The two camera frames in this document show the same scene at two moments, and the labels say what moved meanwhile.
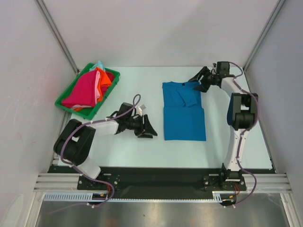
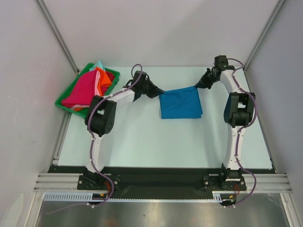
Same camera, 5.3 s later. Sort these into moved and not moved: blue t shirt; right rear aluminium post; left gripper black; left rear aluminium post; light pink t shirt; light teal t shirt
Moved: left gripper black; blue t shirt
Not moved: right rear aluminium post; light teal t shirt; left rear aluminium post; light pink t shirt
